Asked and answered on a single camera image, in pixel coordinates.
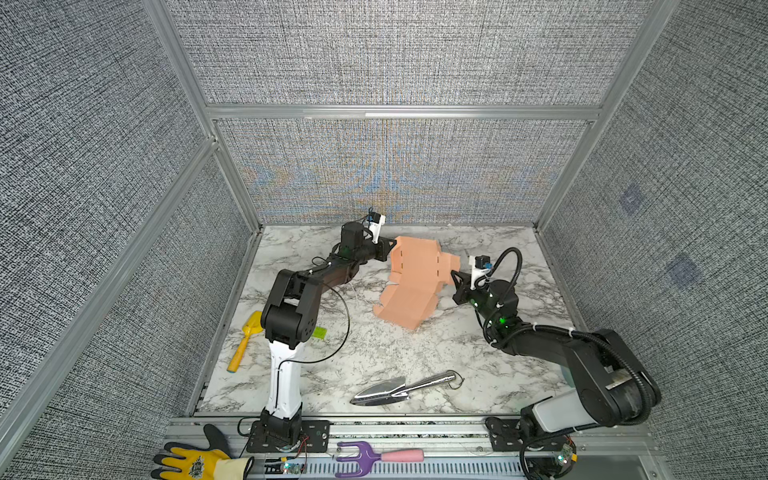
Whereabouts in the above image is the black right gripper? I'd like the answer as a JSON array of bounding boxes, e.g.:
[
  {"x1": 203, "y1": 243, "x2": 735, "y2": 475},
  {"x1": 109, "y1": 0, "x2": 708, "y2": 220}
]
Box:
[{"x1": 452, "y1": 269, "x2": 498, "y2": 330}]

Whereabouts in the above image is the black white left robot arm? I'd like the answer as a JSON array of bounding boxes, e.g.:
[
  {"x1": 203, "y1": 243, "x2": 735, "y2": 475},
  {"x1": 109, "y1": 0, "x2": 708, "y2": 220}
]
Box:
[{"x1": 261, "y1": 212, "x2": 397, "y2": 437}]

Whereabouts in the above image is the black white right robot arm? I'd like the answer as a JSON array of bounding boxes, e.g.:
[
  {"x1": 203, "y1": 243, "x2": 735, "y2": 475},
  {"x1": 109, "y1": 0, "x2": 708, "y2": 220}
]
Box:
[{"x1": 451, "y1": 256, "x2": 661, "y2": 448}]

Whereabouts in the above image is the small green tag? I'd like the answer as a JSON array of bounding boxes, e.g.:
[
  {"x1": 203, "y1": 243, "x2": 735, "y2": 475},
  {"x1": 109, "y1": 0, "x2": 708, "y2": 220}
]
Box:
[{"x1": 312, "y1": 327, "x2": 327, "y2": 340}]

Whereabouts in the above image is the yellow toy shovel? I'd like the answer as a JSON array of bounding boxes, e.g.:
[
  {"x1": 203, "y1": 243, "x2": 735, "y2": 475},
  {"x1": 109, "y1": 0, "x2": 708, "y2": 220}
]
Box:
[{"x1": 227, "y1": 311, "x2": 263, "y2": 373}]

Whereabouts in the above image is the silver metal garden trowel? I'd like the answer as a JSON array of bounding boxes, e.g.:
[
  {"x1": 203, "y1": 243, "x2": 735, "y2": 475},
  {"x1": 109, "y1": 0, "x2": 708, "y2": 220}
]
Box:
[{"x1": 349, "y1": 370, "x2": 464, "y2": 407}]

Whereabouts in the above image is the purple pink garden fork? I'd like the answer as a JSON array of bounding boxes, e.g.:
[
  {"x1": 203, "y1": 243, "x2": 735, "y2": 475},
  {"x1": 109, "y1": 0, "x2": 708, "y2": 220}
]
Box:
[{"x1": 334, "y1": 441, "x2": 425, "y2": 479}]

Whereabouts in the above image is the yellow black work glove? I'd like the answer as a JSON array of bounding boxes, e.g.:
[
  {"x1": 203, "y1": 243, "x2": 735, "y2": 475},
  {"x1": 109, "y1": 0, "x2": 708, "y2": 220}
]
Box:
[{"x1": 150, "y1": 424, "x2": 254, "y2": 480}]

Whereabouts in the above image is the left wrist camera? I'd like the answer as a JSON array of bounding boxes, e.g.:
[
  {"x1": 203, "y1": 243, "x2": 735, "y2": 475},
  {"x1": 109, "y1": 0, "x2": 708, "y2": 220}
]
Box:
[{"x1": 365, "y1": 209, "x2": 386, "y2": 244}]

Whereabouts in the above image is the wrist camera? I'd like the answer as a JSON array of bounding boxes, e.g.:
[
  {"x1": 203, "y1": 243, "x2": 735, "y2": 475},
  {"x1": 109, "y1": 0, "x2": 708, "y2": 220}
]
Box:
[
  {"x1": 469, "y1": 255, "x2": 493, "y2": 290},
  {"x1": 365, "y1": 209, "x2": 386, "y2": 244}
]

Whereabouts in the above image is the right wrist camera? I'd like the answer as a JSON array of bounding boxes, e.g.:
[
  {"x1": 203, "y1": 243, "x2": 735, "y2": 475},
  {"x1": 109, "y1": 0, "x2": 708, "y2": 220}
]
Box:
[{"x1": 469, "y1": 255, "x2": 493, "y2": 290}]

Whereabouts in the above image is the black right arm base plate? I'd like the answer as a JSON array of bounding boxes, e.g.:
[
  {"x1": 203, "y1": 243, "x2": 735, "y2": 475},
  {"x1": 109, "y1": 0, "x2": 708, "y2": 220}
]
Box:
[{"x1": 484, "y1": 416, "x2": 541, "y2": 452}]

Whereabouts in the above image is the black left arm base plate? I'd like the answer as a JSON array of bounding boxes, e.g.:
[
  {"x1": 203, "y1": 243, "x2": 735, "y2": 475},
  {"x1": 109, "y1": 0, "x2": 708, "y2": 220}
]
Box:
[{"x1": 246, "y1": 418, "x2": 331, "y2": 455}]

